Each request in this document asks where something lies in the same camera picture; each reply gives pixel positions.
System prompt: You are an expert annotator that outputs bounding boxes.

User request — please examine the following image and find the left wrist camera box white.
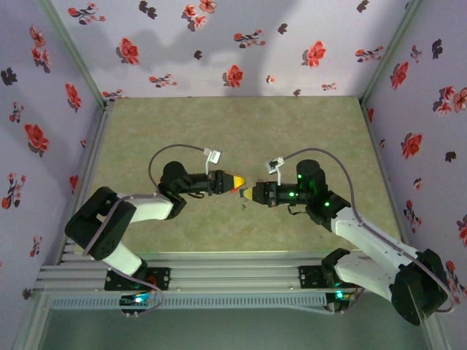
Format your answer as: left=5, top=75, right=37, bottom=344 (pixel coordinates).
left=201, top=147, right=223, bottom=176

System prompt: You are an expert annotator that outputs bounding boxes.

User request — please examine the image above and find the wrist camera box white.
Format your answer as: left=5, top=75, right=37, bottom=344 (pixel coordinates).
left=264, top=156, right=285, bottom=187
left=201, top=147, right=223, bottom=176

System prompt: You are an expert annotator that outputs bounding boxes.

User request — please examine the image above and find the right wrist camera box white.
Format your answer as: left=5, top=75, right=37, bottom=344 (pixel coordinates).
left=264, top=156, right=285, bottom=187

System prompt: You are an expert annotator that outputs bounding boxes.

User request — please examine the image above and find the aluminium mounting rail beam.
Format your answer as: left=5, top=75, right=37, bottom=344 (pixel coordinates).
left=34, top=251, right=435, bottom=292

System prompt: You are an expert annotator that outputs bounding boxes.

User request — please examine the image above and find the aluminium side rail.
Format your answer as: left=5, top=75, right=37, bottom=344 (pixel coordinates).
left=360, top=98, right=414, bottom=262
left=58, top=101, right=115, bottom=264

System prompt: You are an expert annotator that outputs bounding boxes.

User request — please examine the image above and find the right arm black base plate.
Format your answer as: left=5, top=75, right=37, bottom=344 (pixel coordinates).
left=298, top=265, right=365, bottom=289

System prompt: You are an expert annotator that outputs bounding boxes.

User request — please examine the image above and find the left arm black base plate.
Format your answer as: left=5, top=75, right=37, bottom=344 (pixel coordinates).
left=104, top=267, right=171, bottom=292

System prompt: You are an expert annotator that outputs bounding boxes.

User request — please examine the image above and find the grey slotted cable duct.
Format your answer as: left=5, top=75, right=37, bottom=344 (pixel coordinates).
left=49, top=293, right=328, bottom=311

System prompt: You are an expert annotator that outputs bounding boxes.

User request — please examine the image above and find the aluminium corner post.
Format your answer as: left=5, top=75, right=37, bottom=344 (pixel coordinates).
left=359, top=0, right=426, bottom=105
left=35, top=0, right=110, bottom=110

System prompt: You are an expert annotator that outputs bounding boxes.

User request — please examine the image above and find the aluminium frame leg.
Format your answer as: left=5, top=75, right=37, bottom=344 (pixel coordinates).
left=415, top=287, right=452, bottom=350
left=14, top=291, right=50, bottom=350

